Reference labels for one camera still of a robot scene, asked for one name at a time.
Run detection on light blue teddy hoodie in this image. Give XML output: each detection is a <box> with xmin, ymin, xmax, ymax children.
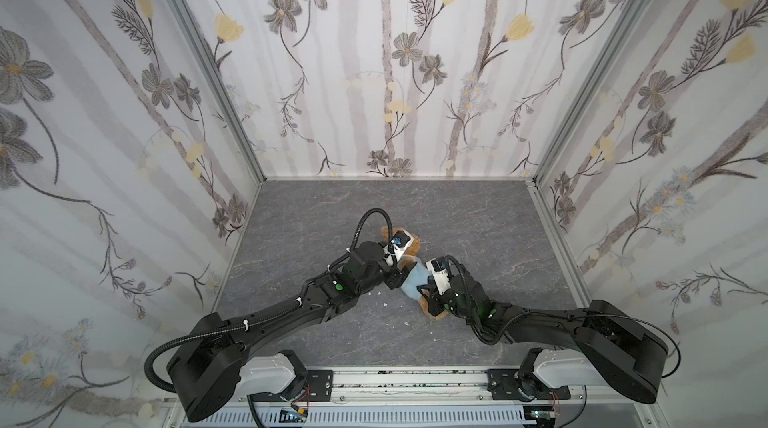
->
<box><xmin>400</xmin><ymin>261</ymin><xmax>431</xmax><ymax>301</ymax></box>

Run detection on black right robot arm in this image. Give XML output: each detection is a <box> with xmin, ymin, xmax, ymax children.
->
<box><xmin>416</xmin><ymin>274</ymin><xmax>669</xmax><ymax>404</ymax></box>

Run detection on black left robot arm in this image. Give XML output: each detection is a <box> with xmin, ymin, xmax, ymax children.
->
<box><xmin>163</xmin><ymin>241</ymin><xmax>405</xmax><ymax>422</ymax></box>

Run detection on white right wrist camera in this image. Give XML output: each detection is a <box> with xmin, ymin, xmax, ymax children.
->
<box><xmin>427</xmin><ymin>257</ymin><xmax>451</xmax><ymax>295</ymax></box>

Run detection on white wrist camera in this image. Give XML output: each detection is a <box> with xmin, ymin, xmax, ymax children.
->
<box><xmin>385</xmin><ymin>230</ymin><xmax>414</xmax><ymax>267</ymax></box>
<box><xmin>427</xmin><ymin>257</ymin><xmax>451</xmax><ymax>295</ymax></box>

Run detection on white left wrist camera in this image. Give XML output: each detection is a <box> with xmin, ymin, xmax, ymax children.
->
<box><xmin>385</xmin><ymin>230</ymin><xmax>414</xmax><ymax>267</ymax></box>

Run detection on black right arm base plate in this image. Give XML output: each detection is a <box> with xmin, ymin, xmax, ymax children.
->
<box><xmin>486</xmin><ymin>369</ymin><xmax>571</xmax><ymax>403</ymax></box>

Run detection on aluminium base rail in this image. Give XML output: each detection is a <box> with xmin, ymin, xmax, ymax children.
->
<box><xmin>161</xmin><ymin>364</ymin><xmax>661</xmax><ymax>428</ymax></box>

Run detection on white perforated cable tray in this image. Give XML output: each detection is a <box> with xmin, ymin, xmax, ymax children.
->
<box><xmin>179</xmin><ymin>406</ymin><xmax>538</xmax><ymax>428</ymax></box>

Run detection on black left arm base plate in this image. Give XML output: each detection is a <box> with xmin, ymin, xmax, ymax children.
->
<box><xmin>251</xmin><ymin>370</ymin><xmax>334</xmax><ymax>403</ymax></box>

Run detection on aluminium corner post right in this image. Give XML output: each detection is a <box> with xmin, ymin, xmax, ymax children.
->
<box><xmin>528</xmin><ymin>0</ymin><xmax>652</xmax><ymax>188</ymax></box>

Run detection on aluminium corner post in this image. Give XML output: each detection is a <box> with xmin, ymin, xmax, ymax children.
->
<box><xmin>528</xmin><ymin>0</ymin><xmax>652</xmax><ymax>188</ymax></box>
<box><xmin>166</xmin><ymin>0</ymin><xmax>267</xmax><ymax>188</ymax></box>

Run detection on black corrugated cable conduit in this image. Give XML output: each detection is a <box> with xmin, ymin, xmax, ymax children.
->
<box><xmin>143</xmin><ymin>319</ymin><xmax>253</xmax><ymax>394</ymax></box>

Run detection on aluminium corner post left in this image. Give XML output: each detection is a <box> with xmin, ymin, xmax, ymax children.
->
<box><xmin>166</xmin><ymin>0</ymin><xmax>267</xmax><ymax>188</ymax></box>

